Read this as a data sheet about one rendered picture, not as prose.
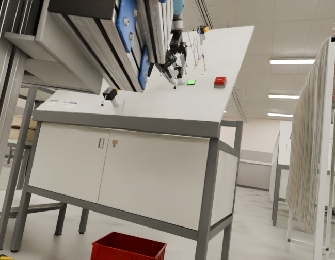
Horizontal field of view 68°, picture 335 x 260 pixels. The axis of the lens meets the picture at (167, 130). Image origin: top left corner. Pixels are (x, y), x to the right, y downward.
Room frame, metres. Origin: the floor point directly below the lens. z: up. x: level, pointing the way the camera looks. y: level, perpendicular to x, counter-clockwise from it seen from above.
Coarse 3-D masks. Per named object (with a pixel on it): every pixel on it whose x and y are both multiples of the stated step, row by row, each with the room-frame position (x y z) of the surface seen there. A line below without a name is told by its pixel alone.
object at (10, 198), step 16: (32, 96) 1.58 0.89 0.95; (48, 96) 1.96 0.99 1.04; (16, 144) 1.59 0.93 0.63; (32, 144) 1.68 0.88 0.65; (16, 160) 1.57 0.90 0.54; (16, 176) 1.59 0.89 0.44; (0, 192) 2.00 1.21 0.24; (16, 192) 2.09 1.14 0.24; (0, 208) 1.59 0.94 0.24; (16, 208) 1.67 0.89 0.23; (32, 208) 1.76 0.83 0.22; (48, 208) 1.85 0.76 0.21; (64, 208) 1.98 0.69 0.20; (0, 224) 1.57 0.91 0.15; (0, 240) 1.58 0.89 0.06
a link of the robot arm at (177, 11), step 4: (176, 0) 1.05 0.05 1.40; (180, 0) 1.05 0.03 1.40; (176, 4) 1.06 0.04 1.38; (180, 4) 1.06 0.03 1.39; (184, 4) 1.07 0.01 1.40; (176, 8) 1.06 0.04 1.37; (180, 8) 1.06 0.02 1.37; (176, 12) 1.07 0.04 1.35; (180, 12) 1.09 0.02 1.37; (176, 16) 1.16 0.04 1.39
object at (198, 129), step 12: (36, 120) 1.53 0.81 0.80; (48, 120) 1.49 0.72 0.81; (60, 120) 1.44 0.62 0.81; (72, 120) 1.40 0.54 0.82; (84, 120) 1.36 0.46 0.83; (96, 120) 1.32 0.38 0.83; (108, 120) 1.29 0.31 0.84; (120, 120) 1.25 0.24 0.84; (132, 120) 1.22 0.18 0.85; (144, 120) 1.19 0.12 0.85; (156, 120) 1.16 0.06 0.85; (168, 120) 1.14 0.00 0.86; (180, 120) 1.11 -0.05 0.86; (156, 132) 1.18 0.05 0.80; (168, 132) 1.13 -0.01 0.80; (180, 132) 1.11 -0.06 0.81; (192, 132) 1.08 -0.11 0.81; (204, 132) 1.06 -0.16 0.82; (216, 132) 1.03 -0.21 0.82
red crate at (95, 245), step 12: (96, 240) 1.57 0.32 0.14; (108, 240) 1.73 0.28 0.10; (120, 240) 1.78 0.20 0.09; (132, 240) 1.76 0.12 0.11; (144, 240) 1.74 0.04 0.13; (96, 252) 1.52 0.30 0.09; (108, 252) 1.50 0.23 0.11; (120, 252) 1.48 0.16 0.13; (132, 252) 1.47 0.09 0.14; (144, 252) 1.74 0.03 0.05; (156, 252) 1.72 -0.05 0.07
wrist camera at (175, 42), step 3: (174, 36) 1.23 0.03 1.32; (177, 36) 1.22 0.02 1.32; (180, 36) 1.22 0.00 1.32; (171, 39) 1.21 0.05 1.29; (174, 39) 1.20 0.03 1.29; (177, 39) 1.20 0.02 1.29; (180, 39) 1.22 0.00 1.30; (171, 42) 1.18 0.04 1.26; (174, 42) 1.17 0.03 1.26; (177, 42) 1.17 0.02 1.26; (171, 45) 1.18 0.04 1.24; (174, 45) 1.17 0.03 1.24; (177, 45) 1.17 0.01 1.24; (171, 48) 1.19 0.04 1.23; (174, 48) 1.19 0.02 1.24
